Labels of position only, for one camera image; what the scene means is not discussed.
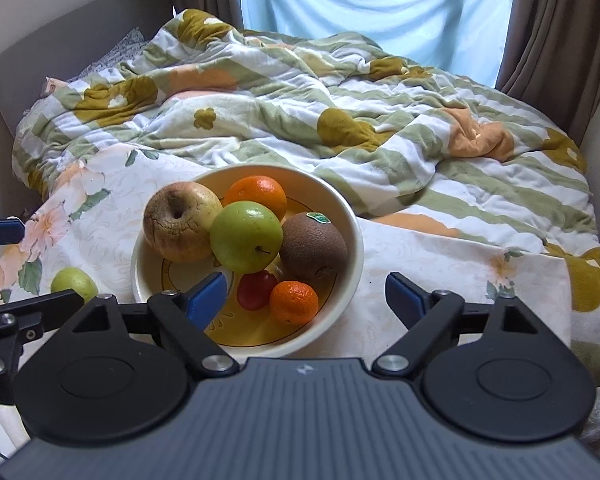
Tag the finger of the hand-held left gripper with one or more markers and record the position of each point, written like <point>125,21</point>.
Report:
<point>2,232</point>
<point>40,305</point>

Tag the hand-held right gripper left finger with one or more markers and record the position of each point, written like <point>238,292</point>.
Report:
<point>207,297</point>

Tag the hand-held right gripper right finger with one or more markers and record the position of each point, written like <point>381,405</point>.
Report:
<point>404,300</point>

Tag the red cherry tomato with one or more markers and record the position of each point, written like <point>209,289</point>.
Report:
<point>255,290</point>

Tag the cream bowl with yellow inside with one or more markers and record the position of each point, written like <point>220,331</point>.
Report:
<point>260,332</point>

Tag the green apple with stem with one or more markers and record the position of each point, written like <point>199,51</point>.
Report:
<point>242,240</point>

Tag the wrinkled yellow-brown apple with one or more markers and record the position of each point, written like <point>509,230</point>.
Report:
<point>180,230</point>

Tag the small tangerine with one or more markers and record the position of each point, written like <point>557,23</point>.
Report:
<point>294,304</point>

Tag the brown kiwi with sticker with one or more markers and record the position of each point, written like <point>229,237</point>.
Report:
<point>312,252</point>

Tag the large orange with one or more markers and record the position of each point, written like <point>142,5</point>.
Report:
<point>260,195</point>

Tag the floral tablecloth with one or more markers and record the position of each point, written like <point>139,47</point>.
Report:
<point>430,260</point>

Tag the grey headboard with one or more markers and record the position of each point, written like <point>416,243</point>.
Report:
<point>55,45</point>

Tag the green and yellow floral quilt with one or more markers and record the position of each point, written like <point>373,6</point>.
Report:
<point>330,110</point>

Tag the grey patterned pillow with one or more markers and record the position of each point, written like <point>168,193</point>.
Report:
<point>115,47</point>

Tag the light blue sheer curtain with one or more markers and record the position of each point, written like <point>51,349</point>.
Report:
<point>380,5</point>

